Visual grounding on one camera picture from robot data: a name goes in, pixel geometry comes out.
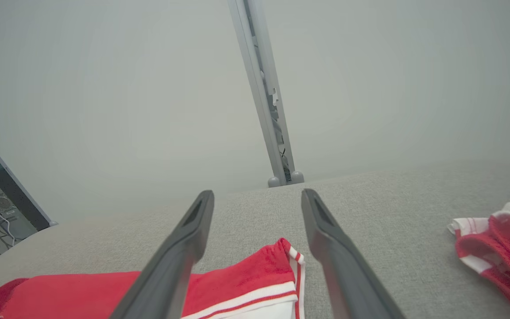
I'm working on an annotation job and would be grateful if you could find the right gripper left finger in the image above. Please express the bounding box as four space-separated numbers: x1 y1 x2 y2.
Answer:
109 190 215 319

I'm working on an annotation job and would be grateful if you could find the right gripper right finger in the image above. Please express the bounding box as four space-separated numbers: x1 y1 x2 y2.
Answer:
301 188 406 319

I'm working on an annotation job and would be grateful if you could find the red numbered sports garment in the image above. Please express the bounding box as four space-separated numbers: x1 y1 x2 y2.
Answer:
0 238 306 319

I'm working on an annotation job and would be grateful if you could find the grey metal frame bar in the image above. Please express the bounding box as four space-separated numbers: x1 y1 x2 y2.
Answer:
0 120 58 227

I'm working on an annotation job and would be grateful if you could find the grey post with round feet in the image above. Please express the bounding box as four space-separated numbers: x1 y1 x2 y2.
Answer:
228 0 305 188

